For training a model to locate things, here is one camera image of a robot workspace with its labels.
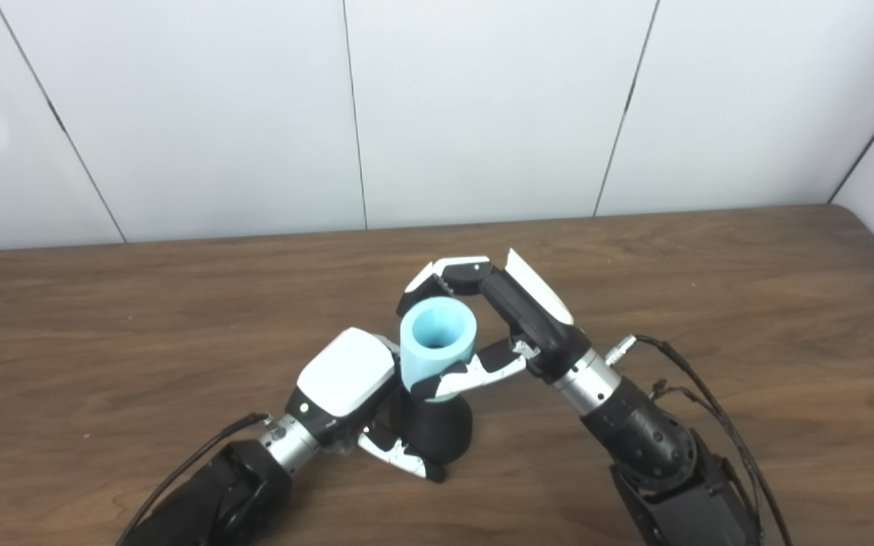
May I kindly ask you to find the white and black right hand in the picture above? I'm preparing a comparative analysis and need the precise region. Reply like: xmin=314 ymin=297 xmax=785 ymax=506
xmin=396 ymin=249 xmax=593 ymax=401

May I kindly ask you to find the white and black left hand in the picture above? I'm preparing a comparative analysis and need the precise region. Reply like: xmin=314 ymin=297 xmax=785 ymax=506
xmin=285 ymin=328 xmax=445 ymax=484

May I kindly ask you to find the light-blue short hose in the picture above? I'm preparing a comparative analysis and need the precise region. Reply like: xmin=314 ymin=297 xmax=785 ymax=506
xmin=400 ymin=297 xmax=478 ymax=395

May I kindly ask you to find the black funnel-shaped nozzle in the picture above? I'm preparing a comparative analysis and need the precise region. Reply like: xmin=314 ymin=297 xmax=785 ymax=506
xmin=390 ymin=383 xmax=474 ymax=466

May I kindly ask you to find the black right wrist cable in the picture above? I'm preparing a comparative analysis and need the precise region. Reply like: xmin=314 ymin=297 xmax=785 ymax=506
xmin=618 ymin=335 xmax=793 ymax=546

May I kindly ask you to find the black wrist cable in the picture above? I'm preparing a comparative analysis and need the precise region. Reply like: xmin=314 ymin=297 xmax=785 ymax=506
xmin=115 ymin=413 xmax=269 ymax=546
xmin=618 ymin=335 xmax=793 ymax=546

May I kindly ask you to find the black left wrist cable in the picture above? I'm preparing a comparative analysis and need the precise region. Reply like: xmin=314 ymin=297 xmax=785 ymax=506
xmin=115 ymin=413 xmax=269 ymax=546

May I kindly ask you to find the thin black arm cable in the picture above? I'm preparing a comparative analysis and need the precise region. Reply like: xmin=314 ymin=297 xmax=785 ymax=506
xmin=651 ymin=381 xmax=768 ymax=546

